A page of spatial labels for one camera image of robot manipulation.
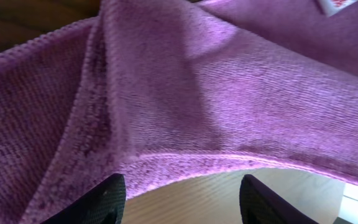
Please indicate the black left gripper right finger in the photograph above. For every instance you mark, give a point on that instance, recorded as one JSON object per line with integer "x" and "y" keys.
{"x": 261, "y": 205}

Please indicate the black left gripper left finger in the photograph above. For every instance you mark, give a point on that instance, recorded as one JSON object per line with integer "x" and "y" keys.
{"x": 103, "y": 204}

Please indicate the purple microfiber cloth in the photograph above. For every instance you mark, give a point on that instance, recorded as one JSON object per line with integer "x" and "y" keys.
{"x": 162, "y": 91}

